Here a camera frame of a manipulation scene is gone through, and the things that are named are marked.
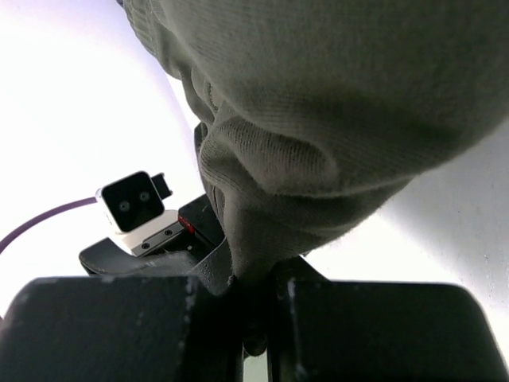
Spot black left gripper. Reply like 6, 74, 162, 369
79, 195, 224, 276

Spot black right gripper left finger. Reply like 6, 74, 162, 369
0, 234, 243, 382

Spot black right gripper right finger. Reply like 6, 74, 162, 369
268, 258, 508, 381

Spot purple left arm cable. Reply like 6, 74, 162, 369
0, 197, 99, 258

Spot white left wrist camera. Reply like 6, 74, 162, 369
95, 171, 184, 258

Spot olive green shorts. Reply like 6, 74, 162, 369
119, 0, 509, 355

